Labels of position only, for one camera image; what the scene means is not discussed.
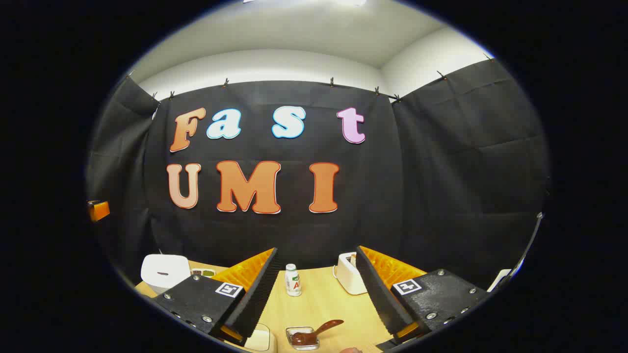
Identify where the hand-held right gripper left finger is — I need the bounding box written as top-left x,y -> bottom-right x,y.
153,248 -> 283,346

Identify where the white drink bottle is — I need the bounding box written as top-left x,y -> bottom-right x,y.
285,264 -> 302,297

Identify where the brown wooden spoon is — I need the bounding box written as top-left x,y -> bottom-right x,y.
290,320 -> 345,346

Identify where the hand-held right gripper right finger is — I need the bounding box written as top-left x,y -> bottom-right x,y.
355,245 -> 491,346

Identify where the white toaster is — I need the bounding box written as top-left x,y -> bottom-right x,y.
334,252 -> 368,296

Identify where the white board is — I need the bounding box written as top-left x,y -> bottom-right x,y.
488,269 -> 512,292

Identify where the black backdrop cloth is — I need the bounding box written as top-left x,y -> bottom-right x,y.
87,59 -> 549,290

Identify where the white rice cooker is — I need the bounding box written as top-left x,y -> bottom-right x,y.
141,254 -> 191,295

